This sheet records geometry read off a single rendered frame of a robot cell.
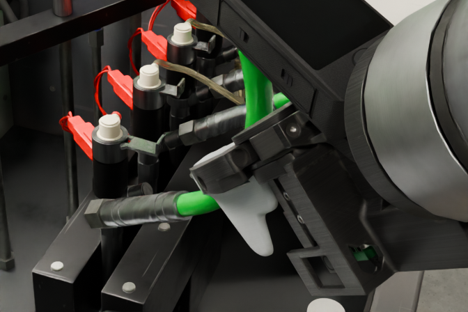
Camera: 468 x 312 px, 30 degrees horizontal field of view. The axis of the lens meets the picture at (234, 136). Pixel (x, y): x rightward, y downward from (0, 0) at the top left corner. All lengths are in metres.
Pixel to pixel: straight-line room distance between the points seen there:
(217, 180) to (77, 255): 0.38
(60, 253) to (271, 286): 0.27
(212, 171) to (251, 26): 0.08
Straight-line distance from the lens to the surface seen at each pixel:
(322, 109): 0.33
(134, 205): 0.55
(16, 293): 0.94
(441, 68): 0.25
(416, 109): 0.26
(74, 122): 0.74
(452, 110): 0.25
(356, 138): 0.30
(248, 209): 0.43
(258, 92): 0.44
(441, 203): 0.28
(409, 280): 0.81
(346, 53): 0.33
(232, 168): 0.37
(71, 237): 0.77
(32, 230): 1.00
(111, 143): 0.67
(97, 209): 0.59
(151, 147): 0.67
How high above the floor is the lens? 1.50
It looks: 36 degrees down
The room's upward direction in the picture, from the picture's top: 5 degrees clockwise
